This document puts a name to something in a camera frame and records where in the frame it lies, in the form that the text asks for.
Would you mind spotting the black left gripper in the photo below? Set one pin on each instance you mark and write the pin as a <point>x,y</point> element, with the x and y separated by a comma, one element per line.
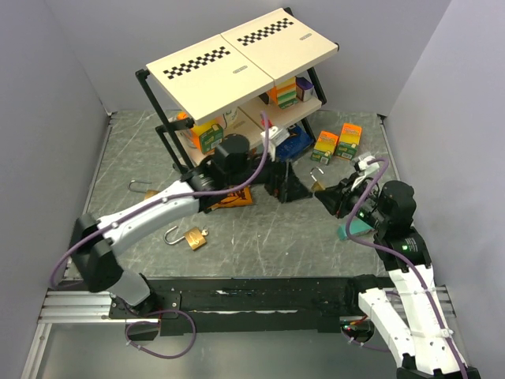
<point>283,183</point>

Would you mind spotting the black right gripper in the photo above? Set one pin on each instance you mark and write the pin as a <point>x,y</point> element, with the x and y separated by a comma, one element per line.
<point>336,198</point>

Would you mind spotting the small brass padlock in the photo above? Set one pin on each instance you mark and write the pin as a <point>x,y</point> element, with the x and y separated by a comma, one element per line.
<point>316,175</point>

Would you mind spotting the brass padlock with key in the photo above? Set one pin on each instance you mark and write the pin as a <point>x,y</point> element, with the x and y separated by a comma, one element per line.
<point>140,186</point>

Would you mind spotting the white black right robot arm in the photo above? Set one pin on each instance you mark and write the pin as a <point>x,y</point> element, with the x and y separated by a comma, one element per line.
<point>420,340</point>

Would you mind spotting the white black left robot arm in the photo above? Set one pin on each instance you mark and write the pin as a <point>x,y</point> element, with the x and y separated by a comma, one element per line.
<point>97,242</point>

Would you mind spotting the teal rectangular box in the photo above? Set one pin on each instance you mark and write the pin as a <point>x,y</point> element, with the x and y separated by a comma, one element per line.
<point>357,227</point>

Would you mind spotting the blue snack bag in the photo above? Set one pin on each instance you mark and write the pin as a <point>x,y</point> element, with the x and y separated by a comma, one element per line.
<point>294,145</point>

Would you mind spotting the orange green box left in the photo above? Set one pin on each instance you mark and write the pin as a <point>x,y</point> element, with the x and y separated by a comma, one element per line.
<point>324,147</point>

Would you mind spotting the orange green box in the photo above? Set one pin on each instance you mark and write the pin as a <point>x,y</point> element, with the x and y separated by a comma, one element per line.
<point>349,141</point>
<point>324,147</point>

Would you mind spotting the orange Kettle chips bag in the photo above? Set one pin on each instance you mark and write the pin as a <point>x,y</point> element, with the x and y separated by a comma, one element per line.
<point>240,198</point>

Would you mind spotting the orange green box right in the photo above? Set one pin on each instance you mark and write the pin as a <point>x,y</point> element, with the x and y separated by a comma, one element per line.
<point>349,141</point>

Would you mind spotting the white carton on shelf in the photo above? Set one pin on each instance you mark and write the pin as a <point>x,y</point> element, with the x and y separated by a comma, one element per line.
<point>230,117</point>

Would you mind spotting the stacked sponges pack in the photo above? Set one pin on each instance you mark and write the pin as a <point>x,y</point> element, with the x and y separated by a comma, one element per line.
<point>284,95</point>

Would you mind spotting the purple white small box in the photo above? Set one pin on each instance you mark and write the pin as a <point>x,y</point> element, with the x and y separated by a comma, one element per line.
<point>304,88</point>

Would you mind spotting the green yellow box on shelf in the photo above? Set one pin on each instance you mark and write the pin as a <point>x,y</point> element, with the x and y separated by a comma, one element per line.
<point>207,136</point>

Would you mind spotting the large open brass padlock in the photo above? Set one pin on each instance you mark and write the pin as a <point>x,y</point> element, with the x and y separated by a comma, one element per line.
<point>195,237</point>

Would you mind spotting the orange bottle on shelf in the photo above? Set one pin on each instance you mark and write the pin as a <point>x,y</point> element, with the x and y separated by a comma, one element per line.
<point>185,123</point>

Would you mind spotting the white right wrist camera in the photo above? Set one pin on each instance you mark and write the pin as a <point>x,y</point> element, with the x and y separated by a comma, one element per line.
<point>364,168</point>

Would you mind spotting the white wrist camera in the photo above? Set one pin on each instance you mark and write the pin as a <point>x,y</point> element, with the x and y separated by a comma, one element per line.
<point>364,168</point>
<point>276,136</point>

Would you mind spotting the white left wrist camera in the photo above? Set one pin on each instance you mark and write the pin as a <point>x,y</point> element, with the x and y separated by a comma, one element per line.
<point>276,136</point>

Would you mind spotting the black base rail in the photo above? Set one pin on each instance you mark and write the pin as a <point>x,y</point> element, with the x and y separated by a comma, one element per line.
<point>254,304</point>

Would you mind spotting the black frame cream shelf rack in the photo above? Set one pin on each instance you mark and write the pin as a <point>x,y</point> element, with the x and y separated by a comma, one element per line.
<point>235,69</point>

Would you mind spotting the aluminium frame rail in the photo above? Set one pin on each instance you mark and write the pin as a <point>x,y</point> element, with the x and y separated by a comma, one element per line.
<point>75,307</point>

